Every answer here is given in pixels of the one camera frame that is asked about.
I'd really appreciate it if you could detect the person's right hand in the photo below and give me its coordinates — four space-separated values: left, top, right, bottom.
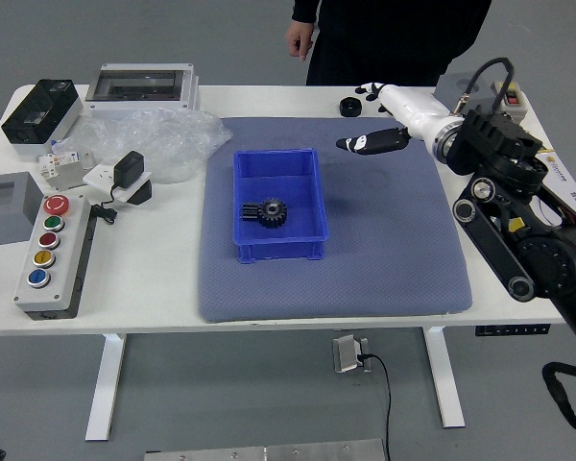
286 19 317 62

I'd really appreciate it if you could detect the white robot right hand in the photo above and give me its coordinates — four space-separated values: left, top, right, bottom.
335 82 451 157

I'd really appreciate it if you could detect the big black gear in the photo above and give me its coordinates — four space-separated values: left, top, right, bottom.
258 198 289 231

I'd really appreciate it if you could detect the black hex nut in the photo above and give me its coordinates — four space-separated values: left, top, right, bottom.
339 96 365 119

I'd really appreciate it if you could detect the blue plastic box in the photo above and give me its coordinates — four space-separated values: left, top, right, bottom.
232 148 331 266

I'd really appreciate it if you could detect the yellow and white cardboard box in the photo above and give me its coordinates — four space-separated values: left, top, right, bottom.
532 149 576 231

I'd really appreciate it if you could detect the white distribution box clear lid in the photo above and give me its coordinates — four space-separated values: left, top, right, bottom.
84 61 202 120

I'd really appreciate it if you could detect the grey five-button control box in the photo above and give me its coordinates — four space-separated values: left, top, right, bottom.
12 193 96 321

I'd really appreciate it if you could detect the grey block with round recess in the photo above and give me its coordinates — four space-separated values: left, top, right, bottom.
434 71 500 109

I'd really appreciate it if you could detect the person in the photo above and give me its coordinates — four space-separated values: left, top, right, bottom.
286 0 493 88

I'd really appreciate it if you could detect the white table leg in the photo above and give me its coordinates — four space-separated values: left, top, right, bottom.
84 333 128 442
421 326 467 429

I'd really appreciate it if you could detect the clear plastic bag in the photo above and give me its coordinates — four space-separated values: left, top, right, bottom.
52 106 234 185

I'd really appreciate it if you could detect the blue-grey mat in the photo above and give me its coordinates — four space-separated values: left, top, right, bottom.
197 116 475 324

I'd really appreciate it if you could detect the black power adapter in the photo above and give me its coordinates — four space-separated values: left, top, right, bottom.
113 150 147 189

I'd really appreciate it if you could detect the black socket stand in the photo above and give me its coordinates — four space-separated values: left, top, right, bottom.
124 180 155 207

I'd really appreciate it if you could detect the black table control panel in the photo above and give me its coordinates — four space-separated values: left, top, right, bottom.
475 325 552 337

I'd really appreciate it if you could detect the grey block with square recess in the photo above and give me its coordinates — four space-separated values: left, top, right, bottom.
0 171 45 247

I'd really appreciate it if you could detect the white socket plate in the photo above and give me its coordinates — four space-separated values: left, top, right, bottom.
83 162 154 203

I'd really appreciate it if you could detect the silver floor socket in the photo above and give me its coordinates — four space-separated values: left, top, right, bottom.
332 335 373 375

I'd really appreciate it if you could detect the white circuit breaker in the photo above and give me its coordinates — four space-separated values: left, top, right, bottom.
37 149 97 180

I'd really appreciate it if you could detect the grey metal plate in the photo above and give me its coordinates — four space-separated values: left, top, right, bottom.
143 438 388 461

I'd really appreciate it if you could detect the beige switch box red button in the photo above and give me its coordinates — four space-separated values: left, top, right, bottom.
492 79 529 124

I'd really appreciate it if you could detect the black adapter cord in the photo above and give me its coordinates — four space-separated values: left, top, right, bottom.
89 186 121 225

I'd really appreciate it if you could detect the black enclosure with white base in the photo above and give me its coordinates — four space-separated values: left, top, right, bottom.
1 78 84 158

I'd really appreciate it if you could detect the black floor cable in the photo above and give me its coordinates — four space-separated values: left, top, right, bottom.
357 352 394 461

